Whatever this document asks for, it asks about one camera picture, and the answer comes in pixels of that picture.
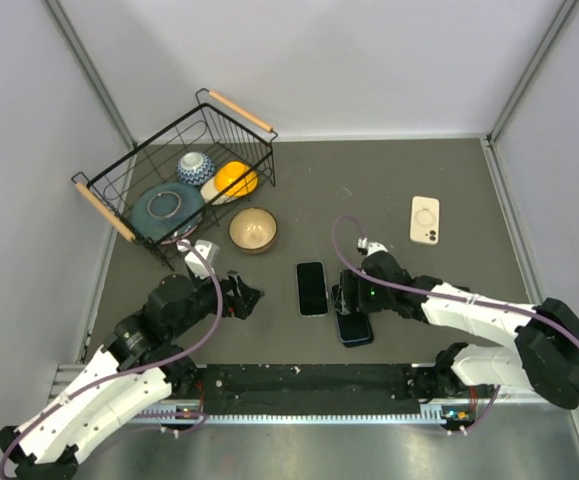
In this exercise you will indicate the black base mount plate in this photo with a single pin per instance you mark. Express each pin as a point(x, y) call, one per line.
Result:
point(309, 389)

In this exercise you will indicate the white bowl in basket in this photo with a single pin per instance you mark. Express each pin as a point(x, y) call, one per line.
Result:
point(211, 194)

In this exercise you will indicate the teal blue phone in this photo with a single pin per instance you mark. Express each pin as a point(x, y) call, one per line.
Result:
point(312, 289)

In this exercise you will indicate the black wire basket wooden handles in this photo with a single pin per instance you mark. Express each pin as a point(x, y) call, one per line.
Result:
point(217, 127)

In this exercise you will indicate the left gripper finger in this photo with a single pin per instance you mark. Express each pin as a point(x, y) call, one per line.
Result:
point(249, 298)
point(234, 278)

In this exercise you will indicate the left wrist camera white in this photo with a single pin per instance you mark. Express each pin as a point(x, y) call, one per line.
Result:
point(199, 257)

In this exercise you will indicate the beige brown bowl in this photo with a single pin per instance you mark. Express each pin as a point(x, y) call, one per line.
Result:
point(253, 230)

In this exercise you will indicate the dark blue phone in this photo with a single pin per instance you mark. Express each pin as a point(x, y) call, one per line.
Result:
point(353, 326)

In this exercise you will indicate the blue white patterned bowl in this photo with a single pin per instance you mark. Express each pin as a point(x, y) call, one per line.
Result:
point(195, 168)

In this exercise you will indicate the aluminium rail with comb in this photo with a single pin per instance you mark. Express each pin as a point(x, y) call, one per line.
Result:
point(184, 412)

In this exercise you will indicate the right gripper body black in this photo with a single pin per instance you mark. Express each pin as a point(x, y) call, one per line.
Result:
point(370, 297)

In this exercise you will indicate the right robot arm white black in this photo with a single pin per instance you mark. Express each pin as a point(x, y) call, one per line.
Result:
point(533, 347)

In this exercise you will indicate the pink plate under teal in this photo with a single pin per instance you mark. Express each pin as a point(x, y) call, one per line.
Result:
point(179, 235)

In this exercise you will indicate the teal blue plate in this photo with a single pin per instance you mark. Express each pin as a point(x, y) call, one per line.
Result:
point(167, 208)

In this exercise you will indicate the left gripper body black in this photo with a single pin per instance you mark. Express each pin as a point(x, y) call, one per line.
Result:
point(228, 303)

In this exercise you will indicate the cream phone case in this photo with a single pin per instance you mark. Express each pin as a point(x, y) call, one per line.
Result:
point(424, 220)

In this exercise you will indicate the yellow bowl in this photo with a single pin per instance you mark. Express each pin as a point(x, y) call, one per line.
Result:
point(236, 179)

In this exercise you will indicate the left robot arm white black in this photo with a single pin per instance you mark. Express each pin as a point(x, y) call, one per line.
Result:
point(138, 365)

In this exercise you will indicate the black phone case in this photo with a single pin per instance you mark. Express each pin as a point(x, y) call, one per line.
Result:
point(335, 296)

